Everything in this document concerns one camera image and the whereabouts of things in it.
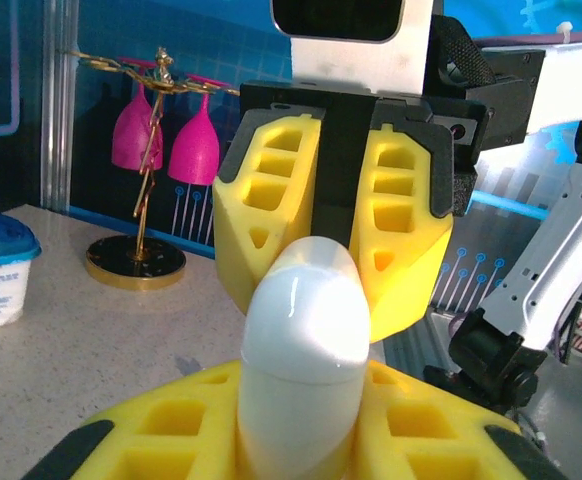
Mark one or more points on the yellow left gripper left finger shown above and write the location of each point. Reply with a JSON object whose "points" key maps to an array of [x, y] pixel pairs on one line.
{"points": [[136, 405]]}

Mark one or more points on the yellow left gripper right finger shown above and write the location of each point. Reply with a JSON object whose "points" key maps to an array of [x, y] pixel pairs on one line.
{"points": [[471, 420]]}

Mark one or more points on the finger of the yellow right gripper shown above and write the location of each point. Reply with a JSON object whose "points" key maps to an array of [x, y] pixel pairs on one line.
{"points": [[236, 240], [421, 270]]}

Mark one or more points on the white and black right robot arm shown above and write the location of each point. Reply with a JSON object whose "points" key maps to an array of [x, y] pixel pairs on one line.
{"points": [[571, 80]]}

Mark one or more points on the pink plastic wine glass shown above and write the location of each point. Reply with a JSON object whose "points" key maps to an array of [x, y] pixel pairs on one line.
{"points": [[193, 150], [131, 135]]}

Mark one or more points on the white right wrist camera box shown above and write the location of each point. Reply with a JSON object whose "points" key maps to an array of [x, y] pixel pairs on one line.
{"points": [[361, 62]]}

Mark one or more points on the aluminium frame post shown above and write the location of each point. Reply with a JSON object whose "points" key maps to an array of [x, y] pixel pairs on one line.
{"points": [[61, 100]]}

